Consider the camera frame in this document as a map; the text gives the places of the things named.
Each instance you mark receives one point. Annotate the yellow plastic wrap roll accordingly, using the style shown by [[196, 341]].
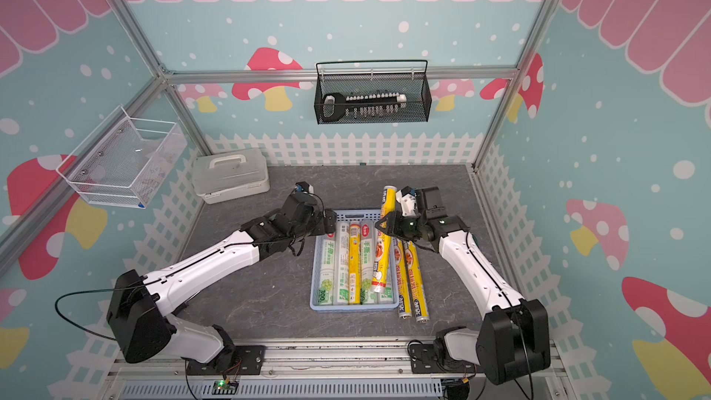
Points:
[[354, 264], [418, 297], [404, 303]]

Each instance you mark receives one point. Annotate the black wire wall basket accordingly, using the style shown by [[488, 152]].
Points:
[[377, 91]]

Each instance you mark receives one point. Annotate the aluminium front rail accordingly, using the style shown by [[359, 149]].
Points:
[[302, 359]]

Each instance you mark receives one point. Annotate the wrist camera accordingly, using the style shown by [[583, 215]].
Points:
[[407, 201], [304, 188]]

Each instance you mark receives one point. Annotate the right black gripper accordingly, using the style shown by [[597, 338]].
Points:
[[394, 223]]

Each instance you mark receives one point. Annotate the green circuit board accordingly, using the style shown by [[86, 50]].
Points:
[[225, 388]]

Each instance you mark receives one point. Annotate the black brush with white bristles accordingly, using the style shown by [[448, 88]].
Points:
[[336, 107]]

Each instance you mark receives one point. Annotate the yellow green wrap roll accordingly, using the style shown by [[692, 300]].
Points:
[[383, 255]]

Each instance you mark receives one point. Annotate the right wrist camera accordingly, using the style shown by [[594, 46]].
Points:
[[407, 201]]

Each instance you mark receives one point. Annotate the white wire wall basket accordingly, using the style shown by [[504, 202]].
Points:
[[124, 161]]

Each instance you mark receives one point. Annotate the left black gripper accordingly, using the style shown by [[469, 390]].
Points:
[[321, 228]]

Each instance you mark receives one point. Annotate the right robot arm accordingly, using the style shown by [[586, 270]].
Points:
[[514, 338]]

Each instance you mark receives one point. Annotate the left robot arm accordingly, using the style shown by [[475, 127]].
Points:
[[142, 309]]

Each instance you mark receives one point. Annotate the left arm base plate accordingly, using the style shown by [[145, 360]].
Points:
[[235, 361]]

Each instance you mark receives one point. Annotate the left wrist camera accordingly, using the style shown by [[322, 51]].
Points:
[[304, 188]]

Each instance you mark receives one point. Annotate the white lidded storage box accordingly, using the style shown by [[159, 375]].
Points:
[[231, 175]]

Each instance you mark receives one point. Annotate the white green plastic wrap roll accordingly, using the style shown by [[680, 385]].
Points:
[[386, 297]]

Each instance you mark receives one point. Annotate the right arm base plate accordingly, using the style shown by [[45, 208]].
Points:
[[433, 358]]

